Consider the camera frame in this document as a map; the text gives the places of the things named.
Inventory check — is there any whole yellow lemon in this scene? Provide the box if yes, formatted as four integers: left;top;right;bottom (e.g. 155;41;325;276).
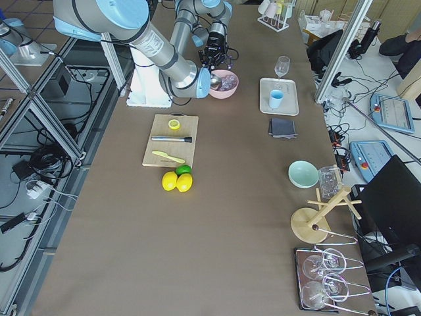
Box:
176;173;193;192
161;171;178;191

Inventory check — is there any glass jar on stand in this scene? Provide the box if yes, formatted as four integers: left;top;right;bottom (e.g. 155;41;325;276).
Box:
318;165;342;199

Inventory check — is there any folded grey cloth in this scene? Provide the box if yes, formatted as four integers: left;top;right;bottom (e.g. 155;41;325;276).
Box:
268;118;297;139

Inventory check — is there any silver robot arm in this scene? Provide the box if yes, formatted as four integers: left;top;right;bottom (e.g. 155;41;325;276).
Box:
53;1;211;99
170;1;233;70

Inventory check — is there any upper blue teach pendant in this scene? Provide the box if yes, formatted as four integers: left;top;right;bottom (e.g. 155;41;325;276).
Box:
370;93;415;134

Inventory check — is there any blue teach pendant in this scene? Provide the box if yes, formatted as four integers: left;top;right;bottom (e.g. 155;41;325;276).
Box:
370;93;415;134
349;140;394;182

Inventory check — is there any lower blue teach pendant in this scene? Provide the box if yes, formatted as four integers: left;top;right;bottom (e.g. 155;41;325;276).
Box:
349;140;394;182

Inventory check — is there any lower inverted wine glass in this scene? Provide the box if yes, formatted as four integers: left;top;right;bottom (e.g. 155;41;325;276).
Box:
301;273;349;310

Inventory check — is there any aluminium frame post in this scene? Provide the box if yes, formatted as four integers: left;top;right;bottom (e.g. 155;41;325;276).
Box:
314;0;372;104

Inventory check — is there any black computer monitor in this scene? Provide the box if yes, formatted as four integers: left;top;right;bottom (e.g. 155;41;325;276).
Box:
351;155;420;247

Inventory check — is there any inverted wine glass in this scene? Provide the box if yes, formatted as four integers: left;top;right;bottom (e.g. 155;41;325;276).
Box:
302;248;347;280
301;273;349;310

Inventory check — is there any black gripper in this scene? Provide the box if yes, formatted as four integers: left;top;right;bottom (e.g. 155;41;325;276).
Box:
199;32;233;70

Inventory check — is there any bamboo cutting board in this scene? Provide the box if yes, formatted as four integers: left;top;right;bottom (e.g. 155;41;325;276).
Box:
142;114;199;167

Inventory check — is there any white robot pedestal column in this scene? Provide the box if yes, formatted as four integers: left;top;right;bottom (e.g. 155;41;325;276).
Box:
127;48;172;109

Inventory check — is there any halved lemon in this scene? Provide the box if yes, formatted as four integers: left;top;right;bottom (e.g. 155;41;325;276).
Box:
168;119;181;130

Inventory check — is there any white wire cup rack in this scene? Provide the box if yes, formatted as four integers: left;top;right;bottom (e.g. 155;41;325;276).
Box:
257;0;295;32

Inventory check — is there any lower whole yellow lemon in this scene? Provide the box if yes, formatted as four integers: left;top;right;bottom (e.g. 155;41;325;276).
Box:
176;173;193;192

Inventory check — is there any clear wine glass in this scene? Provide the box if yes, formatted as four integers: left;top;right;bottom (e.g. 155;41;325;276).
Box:
274;56;290;90

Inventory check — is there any upper inverted wine glass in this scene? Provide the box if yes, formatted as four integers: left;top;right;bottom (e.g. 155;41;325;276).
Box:
302;248;347;280

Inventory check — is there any yellow plastic knife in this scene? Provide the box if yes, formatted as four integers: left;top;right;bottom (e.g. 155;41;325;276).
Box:
152;151;186;164

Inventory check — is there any green lime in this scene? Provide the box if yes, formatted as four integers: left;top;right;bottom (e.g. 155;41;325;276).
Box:
175;165;191;176

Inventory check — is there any cream plastic tray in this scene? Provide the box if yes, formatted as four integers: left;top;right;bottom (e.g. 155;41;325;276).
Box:
259;78;299;116

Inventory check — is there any upper whole yellow lemon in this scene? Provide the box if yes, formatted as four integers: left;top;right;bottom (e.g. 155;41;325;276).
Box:
161;171;178;191

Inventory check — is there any wooden cup tree stand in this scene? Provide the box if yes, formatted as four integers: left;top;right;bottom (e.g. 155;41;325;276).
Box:
290;186;362;245

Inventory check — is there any stainless steel ice scoop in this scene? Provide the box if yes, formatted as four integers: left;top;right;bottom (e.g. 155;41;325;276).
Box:
210;70;222;90

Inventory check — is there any black framed glass tray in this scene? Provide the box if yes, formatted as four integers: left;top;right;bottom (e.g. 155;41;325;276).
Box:
293;248;339;313

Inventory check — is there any pale green bowl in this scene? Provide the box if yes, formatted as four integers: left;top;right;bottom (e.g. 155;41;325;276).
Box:
288;161;318;188

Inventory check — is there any pink bowl of ice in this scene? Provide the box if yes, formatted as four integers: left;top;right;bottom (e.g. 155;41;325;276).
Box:
209;69;239;99

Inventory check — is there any light blue plastic cup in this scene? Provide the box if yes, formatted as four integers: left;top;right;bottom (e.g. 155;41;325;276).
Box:
268;90;284;109

